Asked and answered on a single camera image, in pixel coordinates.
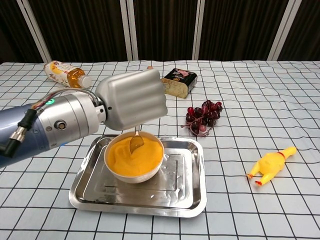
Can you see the long brown sausage stick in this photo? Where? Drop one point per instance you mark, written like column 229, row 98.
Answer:
column 150, row 67

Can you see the yellow rubber chicken toy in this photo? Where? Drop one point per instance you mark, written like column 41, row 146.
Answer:
column 270, row 163

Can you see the black gold luncheon meat can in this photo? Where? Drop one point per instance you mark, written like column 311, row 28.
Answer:
column 180, row 85

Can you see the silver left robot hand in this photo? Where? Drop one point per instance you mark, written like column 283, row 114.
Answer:
column 132, row 100

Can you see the orange-yellow powder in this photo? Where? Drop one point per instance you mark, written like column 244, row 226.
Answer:
column 147, row 160

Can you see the dark red grape bunch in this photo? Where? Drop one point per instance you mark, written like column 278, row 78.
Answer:
column 205, row 115

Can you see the rectangular stainless steel tray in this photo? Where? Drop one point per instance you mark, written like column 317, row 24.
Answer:
column 175, row 195

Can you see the translucent grey plastic spoon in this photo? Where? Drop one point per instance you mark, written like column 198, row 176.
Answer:
column 136, row 143

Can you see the tea bottle with white cap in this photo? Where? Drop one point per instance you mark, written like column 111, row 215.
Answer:
column 60, row 72

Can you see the white black checkered tablecloth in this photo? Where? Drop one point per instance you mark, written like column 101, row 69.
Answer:
column 250, row 100

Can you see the dark folding screen white frame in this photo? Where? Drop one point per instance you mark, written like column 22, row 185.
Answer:
column 87, row 30

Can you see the round cream bowl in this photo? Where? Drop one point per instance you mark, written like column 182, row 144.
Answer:
column 135, row 178

